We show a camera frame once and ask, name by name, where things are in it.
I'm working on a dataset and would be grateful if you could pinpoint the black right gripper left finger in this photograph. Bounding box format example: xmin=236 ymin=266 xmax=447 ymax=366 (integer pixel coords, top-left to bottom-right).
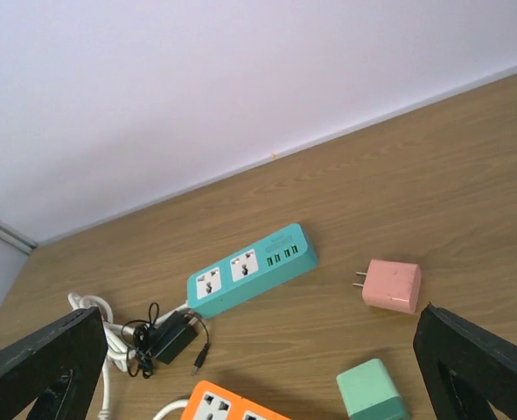
xmin=0 ymin=307 xmax=108 ymax=419

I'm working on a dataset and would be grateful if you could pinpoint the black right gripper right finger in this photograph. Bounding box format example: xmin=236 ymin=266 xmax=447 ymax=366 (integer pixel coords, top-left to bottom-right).
xmin=413 ymin=304 xmax=517 ymax=419

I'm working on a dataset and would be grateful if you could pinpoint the green charger plug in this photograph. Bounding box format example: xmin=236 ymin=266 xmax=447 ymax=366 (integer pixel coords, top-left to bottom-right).
xmin=336 ymin=358 xmax=410 ymax=420

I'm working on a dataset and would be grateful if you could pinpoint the pink charger plug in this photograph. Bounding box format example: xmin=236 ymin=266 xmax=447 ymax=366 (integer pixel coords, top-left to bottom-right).
xmin=353 ymin=259 xmax=422 ymax=314

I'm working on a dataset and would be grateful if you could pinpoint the orange power strip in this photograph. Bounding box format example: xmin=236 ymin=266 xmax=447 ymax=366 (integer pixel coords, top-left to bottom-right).
xmin=180 ymin=381 xmax=290 ymax=420

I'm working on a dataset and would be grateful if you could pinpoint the black power adapter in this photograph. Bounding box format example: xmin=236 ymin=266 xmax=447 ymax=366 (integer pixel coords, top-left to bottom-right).
xmin=120 ymin=302 xmax=211 ymax=379

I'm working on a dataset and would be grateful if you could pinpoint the teal power strip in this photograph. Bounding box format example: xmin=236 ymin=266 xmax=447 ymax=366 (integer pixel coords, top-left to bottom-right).
xmin=187 ymin=223 xmax=318 ymax=319

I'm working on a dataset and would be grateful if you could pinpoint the white teal-strip cable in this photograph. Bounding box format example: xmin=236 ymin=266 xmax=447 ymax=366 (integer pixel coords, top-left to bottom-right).
xmin=67 ymin=292 xmax=193 ymax=420

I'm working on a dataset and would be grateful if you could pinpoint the white orange-strip cable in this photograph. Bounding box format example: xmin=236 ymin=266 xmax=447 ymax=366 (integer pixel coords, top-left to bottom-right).
xmin=151 ymin=397 xmax=191 ymax=420

